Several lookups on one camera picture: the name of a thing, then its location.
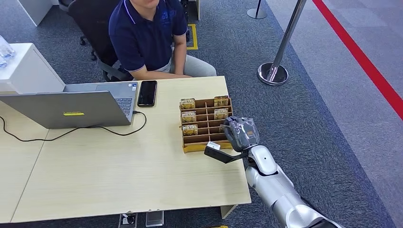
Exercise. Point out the person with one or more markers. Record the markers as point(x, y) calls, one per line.
point(144, 34)

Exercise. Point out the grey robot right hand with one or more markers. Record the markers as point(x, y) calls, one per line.
point(242, 133)

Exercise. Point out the wooden card holder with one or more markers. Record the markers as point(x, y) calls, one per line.
point(204, 138)

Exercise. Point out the person's right forearm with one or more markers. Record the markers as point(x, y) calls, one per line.
point(157, 75)

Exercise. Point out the wooden table leg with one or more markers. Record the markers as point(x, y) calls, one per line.
point(228, 210)

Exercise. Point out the white cabinet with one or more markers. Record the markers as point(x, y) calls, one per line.
point(28, 72)

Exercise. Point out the yellow laptop sticker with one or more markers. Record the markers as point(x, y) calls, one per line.
point(73, 114)

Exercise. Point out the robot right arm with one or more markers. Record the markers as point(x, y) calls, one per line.
point(277, 188)

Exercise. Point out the black standing robot leg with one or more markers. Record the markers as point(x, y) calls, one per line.
point(187, 36)

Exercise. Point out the chrome stanchion post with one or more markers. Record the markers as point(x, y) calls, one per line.
point(283, 41)
point(257, 12)

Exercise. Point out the silver laptop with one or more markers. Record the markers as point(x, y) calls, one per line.
point(63, 108)

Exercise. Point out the golden hotel card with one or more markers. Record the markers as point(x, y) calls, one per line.
point(187, 104)
point(222, 128)
point(189, 130)
point(188, 117)
point(221, 114)
point(221, 101)

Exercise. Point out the floor socket box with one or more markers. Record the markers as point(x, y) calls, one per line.
point(128, 219)

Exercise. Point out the white counter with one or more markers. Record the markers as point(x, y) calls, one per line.
point(36, 9)

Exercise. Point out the person's left forearm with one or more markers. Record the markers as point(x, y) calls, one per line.
point(180, 63)

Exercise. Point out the robot docking stand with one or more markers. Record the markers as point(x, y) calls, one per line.
point(192, 6)

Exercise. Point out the silver floor plate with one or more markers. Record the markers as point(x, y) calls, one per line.
point(155, 218)

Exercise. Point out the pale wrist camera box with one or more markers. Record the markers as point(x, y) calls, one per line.
point(213, 145)

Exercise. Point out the black smartphone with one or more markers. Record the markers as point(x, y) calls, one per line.
point(147, 93)

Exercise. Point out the black camera bracket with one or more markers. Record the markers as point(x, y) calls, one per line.
point(224, 156)

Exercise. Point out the black office chair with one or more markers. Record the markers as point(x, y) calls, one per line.
point(94, 28)

